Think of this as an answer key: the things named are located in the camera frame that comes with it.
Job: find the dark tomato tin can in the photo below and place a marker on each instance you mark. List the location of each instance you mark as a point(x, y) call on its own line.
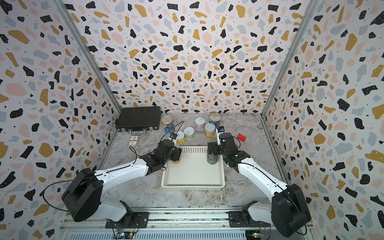
point(212, 157)

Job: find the light green small can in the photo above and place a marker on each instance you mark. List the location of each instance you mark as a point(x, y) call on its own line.
point(189, 133)

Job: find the right aluminium corner post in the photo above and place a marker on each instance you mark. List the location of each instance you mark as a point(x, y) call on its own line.
point(294, 47)

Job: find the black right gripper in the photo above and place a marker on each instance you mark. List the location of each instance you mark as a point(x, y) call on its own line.
point(214, 145)

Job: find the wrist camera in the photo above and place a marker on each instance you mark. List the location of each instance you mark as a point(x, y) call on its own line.
point(219, 130)
point(173, 137)

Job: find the red rectangular block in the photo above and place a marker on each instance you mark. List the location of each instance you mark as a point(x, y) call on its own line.
point(241, 138)

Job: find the green peach can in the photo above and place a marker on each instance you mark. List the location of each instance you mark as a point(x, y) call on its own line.
point(209, 130)

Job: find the left aluminium corner post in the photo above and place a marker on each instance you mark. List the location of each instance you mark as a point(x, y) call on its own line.
point(63, 12)

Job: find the pink small can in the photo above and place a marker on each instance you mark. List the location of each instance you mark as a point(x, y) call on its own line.
point(200, 123)

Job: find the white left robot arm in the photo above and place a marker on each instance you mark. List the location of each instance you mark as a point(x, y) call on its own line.
point(83, 197)

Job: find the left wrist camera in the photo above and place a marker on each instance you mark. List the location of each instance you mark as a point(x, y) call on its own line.
point(173, 137)

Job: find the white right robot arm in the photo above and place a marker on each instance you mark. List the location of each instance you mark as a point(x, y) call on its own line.
point(287, 211)

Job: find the tall yellow orange can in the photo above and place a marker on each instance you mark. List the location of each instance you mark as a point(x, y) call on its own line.
point(176, 154)

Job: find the black briefcase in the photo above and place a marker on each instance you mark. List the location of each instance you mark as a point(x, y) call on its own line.
point(139, 119)

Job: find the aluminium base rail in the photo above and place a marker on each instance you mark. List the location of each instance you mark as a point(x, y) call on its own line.
point(181, 223)

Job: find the playing card box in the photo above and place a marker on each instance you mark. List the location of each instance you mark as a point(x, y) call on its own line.
point(133, 141)

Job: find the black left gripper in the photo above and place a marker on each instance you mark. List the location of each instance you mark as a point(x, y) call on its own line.
point(177, 154)

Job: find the blue tin can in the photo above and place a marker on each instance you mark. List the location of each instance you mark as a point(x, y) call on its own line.
point(215, 119)
point(168, 124)

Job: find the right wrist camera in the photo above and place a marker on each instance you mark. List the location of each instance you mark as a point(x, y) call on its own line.
point(219, 130)

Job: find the aluminium corner post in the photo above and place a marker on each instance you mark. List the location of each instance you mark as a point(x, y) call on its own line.
point(63, 12)
point(294, 47)

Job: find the white plastic basket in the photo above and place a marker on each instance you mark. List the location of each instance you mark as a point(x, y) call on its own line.
point(193, 172)

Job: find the yellow pineapple small can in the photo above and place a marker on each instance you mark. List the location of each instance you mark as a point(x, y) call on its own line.
point(180, 137)

